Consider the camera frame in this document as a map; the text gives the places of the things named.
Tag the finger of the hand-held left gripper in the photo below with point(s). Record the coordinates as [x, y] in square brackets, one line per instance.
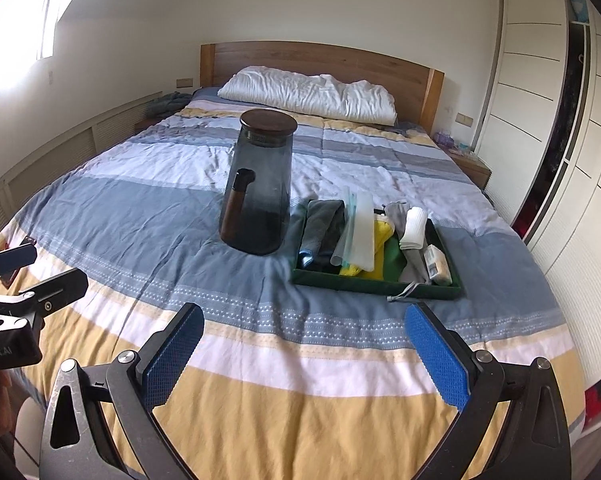
[55, 285]
[10, 258]

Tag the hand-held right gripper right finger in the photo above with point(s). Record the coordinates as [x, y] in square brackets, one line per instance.
[438, 360]

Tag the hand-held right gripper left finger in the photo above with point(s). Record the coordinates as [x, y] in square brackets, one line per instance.
[173, 355]

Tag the tissue packet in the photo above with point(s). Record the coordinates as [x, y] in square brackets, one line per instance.
[438, 265]

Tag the light grey fleece cloth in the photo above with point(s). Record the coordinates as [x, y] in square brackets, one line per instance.
[413, 265]

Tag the green tray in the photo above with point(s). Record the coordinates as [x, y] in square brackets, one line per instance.
[330, 285]

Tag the yellow towel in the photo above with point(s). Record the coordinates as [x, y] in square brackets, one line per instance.
[380, 240]

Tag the white towel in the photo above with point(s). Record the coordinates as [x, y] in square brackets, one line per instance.
[413, 227]

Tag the dark grey towel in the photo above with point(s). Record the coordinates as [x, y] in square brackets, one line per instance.
[318, 230]

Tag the person's left hand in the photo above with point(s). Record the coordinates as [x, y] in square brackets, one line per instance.
[3, 402]

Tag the smartphone with brown case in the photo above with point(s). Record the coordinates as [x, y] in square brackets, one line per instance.
[29, 240]

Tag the wooden bed with striped duvet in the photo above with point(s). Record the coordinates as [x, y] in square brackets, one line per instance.
[155, 210]

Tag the dark glass pitcher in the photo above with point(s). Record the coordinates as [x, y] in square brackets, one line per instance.
[260, 185]

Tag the wooden nightstand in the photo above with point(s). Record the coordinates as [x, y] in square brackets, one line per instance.
[473, 170]

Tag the dark grey cloth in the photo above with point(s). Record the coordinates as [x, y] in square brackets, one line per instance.
[168, 102]

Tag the window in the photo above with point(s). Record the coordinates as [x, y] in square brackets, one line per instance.
[15, 25]

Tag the blue bed sheet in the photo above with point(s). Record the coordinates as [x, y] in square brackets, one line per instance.
[205, 94]

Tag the white wardrobe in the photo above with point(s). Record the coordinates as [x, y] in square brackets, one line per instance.
[520, 85]

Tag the white pillow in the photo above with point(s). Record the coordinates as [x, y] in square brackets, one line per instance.
[290, 90]

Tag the wooden headboard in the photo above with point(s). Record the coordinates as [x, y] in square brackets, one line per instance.
[330, 60]

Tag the light blue object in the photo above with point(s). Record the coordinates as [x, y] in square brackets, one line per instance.
[579, 7]

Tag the beige slatted wall panel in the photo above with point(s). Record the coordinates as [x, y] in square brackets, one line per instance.
[55, 160]

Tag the wall socket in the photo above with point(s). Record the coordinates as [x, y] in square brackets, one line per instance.
[184, 82]
[463, 119]

